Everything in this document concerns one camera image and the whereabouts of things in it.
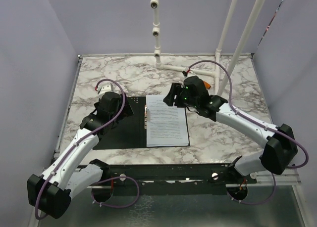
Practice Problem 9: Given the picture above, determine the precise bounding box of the aluminium frame rail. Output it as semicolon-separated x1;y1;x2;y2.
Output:
29;165;299;227

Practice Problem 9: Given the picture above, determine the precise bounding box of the printed paper sheet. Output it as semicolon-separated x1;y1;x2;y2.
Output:
146;95;190;147

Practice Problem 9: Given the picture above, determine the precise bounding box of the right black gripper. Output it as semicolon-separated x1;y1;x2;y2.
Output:
164;82;199;109

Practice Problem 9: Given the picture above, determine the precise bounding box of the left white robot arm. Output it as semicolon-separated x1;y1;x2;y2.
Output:
27;91;133;220

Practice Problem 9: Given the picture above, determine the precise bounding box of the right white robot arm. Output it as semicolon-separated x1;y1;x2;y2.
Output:
163;76;298;183

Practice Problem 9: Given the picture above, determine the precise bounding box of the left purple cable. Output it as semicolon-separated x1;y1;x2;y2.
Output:
34;79;141;221

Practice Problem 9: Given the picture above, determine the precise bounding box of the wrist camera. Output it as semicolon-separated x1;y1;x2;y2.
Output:
97;83;114;96
182;69;197;79

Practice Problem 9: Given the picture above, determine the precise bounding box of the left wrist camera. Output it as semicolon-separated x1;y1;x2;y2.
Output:
97;83;114;96

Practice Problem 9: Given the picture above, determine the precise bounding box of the grey black folder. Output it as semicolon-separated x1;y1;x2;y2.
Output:
92;95;191;150

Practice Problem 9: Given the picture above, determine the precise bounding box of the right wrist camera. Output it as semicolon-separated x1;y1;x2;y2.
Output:
182;69;197;79

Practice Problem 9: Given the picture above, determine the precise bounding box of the black mounting rail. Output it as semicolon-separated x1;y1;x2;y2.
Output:
90;159;256;196

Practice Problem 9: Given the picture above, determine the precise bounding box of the orange handled screwdriver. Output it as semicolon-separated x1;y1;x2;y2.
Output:
203;81;211;90

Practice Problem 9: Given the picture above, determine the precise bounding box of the white pvc pipe frame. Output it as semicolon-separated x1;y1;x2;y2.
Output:
150;0;265;95

